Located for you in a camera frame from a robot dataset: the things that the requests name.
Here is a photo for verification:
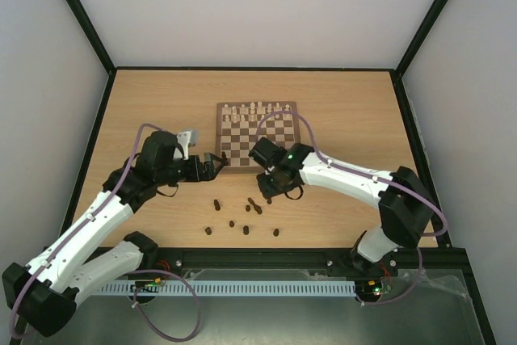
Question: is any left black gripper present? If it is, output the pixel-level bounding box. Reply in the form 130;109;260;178
157;153;225;186

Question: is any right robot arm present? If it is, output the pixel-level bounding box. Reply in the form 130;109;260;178
249;137;438;274

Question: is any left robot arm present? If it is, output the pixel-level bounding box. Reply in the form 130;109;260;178
2;128;228;339

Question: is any wooden chess board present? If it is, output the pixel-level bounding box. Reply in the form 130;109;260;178
216;109;301;174

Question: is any white chess pieces row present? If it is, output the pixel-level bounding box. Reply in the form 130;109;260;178
216;101;297;128

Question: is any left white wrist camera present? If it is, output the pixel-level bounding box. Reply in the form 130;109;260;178
173;129;198;160

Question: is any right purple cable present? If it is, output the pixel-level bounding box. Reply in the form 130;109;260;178
255;110;449;306

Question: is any purple cable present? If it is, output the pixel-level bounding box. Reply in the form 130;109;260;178
7;123;202;341
255;110;449;306

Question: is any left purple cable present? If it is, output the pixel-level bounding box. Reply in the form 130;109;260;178
7;123;202;341

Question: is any light blue cable duct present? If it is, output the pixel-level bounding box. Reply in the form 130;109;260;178
96;279;356;298

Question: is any black aluminium frame rail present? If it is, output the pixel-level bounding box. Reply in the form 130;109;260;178
40;246;469;277

